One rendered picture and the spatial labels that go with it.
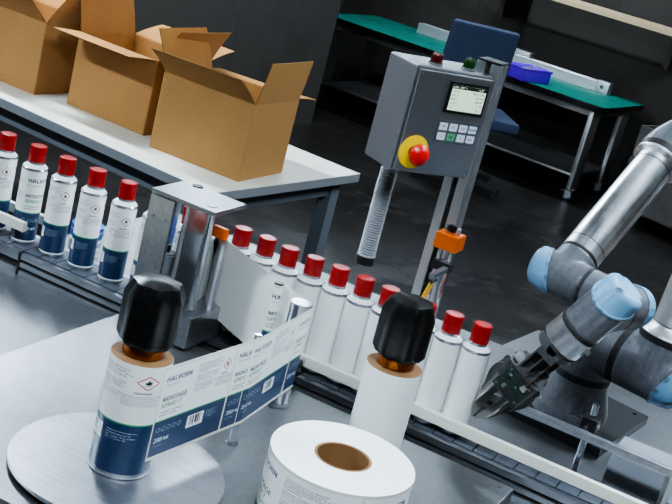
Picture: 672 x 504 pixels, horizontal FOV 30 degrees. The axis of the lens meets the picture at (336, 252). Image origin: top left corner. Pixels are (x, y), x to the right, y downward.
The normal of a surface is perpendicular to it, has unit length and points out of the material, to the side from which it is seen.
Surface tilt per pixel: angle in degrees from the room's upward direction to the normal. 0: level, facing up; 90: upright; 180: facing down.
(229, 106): 90
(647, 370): 85
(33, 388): 0
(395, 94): 90
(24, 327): 0
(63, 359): 0
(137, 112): 90
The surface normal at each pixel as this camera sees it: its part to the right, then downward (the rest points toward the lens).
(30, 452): 0.24, -0.92
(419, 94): 0.46, 0.38
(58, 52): 0.82, 0.37
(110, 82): -0.52, 0.14
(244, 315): -0.80, -0.02
